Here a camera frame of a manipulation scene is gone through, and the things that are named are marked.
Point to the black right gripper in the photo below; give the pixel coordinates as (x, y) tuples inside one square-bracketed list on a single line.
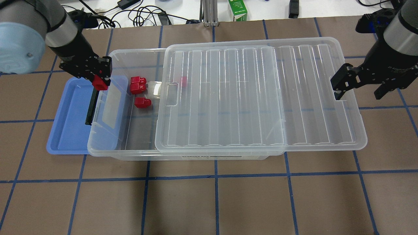
[(387, 58)]

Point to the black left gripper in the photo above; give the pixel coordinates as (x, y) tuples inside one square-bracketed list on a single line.
[(77, 52)]

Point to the red block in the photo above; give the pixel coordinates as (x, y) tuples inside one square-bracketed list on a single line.
[(100, 84), (184, 81), (137, 85), (141, 102)]

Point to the clear plastic box lid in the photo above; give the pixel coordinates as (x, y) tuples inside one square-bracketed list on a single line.
[(257, 96)]

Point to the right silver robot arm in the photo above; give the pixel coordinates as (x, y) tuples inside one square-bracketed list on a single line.
[(392, 61)]

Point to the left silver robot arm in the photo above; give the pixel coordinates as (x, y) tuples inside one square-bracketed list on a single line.
[(29, 26)]

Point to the red block in box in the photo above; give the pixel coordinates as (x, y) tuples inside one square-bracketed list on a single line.
[(184, 81), (137, 85), (141, 102)]

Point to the clear plastic storage box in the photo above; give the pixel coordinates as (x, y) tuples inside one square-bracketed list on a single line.
[(138, 124)]

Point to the black power adapter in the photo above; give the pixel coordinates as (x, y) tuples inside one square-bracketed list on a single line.
[(124, 4)]

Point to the blue plastic tray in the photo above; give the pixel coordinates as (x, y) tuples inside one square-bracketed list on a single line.
[(71, 135)]

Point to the green milk carton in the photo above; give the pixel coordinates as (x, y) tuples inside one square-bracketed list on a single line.
[(238, 10)]

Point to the black box latch handle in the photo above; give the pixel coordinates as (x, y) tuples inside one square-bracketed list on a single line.
[(92, 107)]

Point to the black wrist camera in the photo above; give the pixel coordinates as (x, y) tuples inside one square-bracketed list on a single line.
[(375, 22)]

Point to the aluminium frame post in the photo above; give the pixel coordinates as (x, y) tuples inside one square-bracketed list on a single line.
[(209, 13)]

